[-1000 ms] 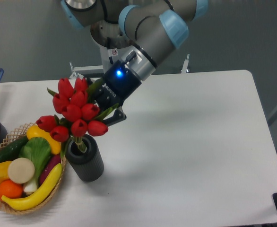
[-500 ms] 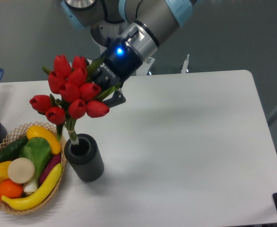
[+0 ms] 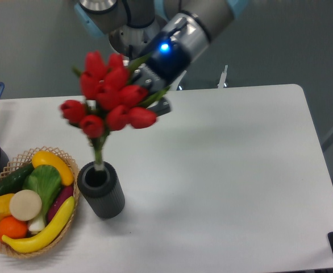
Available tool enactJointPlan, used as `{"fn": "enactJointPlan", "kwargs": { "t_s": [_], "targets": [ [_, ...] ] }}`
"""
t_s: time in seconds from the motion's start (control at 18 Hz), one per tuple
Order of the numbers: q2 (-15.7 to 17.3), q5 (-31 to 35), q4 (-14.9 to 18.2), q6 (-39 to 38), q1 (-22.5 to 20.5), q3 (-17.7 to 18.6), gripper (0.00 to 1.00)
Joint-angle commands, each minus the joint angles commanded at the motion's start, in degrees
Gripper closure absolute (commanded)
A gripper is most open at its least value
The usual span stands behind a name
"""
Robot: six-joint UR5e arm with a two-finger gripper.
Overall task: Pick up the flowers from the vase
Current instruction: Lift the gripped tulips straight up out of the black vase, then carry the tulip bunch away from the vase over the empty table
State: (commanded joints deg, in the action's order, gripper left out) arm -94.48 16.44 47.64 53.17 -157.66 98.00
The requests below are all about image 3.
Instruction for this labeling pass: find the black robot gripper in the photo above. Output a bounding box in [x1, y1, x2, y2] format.
[129, 31, 192, 117]

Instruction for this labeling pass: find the red tulip bouquet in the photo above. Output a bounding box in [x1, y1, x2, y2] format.
[60, 51, 168, 172]

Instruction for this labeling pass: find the dark grey ribbed vase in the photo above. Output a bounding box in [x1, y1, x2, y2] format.
[77, 162, 125, 219]

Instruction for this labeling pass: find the yellow squash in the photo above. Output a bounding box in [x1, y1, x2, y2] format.
[31, 151, 74, 186]

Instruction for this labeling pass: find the purple sweet potato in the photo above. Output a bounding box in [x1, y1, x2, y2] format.
[47, 185, 74, 223]

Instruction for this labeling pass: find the green bok choy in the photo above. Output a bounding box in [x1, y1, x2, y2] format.
[22, 165, 61, 235]

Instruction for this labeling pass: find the woven wicker basket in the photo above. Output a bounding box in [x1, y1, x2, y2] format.
[0, 146, 80, 259]

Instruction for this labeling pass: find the green cucumber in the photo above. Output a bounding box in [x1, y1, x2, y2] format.
[0, 164, 34, 196]

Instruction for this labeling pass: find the beige round disc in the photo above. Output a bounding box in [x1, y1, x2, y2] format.
[9, 189, 42, 221]

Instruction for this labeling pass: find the orange fruit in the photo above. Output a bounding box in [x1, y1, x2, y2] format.
[0, 216, 28, 241]

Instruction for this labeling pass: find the yellow banana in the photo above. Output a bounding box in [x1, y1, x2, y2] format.
[2, 196, 76, 254]

